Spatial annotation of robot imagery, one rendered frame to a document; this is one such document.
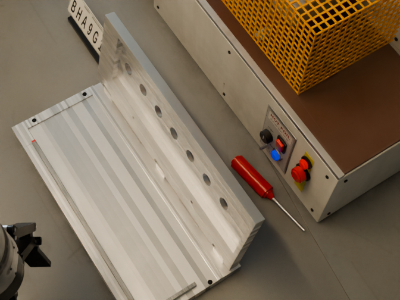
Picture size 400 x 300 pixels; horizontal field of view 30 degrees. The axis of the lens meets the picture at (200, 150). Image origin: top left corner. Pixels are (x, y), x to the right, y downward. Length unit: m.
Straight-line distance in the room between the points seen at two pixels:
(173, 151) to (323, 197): 0.26
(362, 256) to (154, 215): 0.37
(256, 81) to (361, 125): 0.19
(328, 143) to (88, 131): 0.45
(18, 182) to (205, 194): 0.35
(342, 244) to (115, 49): 0.52
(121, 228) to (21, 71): 0.39
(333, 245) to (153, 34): 0.54
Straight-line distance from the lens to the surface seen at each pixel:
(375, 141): 1.21
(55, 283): 1.30
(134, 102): 1.32
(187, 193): 1.26
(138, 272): 1.27
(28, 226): 1.00
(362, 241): 1.35
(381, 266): 1.34
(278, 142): 1.26
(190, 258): 1.28
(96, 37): 1.47
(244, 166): 1.34
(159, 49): 1.49
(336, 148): 1.19
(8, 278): 0.85
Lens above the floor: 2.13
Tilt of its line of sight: 64 degrees down
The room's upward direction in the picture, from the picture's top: 5 degrees clockwise
